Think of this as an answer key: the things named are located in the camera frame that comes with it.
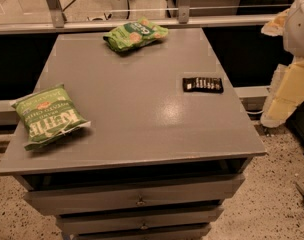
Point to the top grey drawer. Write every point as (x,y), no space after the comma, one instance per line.
(135,195)

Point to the grey drawer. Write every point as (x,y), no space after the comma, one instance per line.
(183,232)
(135,195)
(139,219)

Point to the green kettle potato chip bag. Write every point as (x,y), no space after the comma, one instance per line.
(48,115)

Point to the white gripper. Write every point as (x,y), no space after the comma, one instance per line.
(299,30)

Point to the middle grey drawer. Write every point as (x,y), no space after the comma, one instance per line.
(139,219)

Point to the bottom grey drawer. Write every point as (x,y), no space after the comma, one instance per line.
(183,232)

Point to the black rxbar chocolate bar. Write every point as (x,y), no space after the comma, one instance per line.
(203,85)

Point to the metal railing frame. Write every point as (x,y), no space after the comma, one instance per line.
(62,16)

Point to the green rice chip bag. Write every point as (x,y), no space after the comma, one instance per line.
(134,35)

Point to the grey drawer cabinet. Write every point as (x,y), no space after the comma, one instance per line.
(144,127)

